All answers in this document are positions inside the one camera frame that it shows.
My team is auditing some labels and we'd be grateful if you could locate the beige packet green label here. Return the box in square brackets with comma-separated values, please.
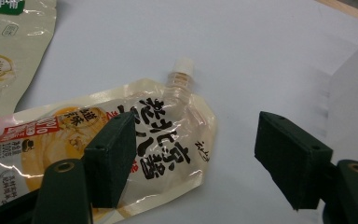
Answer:
[0, 0, 58, 120]

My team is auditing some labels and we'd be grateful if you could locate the beige spouted sauce pouch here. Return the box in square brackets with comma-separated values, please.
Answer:
[0, 57, 217, 224]

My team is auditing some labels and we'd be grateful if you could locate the white plastic bag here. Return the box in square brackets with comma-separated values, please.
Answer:
[325, 34, 358, 169]

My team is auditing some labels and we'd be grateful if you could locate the white table sheet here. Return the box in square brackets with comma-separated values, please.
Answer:
[0, 0, 358, 224]

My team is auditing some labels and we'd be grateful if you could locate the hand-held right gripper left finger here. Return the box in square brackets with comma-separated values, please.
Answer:
[32, 111, 138, 224]

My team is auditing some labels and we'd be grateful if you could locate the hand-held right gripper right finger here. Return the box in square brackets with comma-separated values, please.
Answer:
[255, 111, 358, 224]

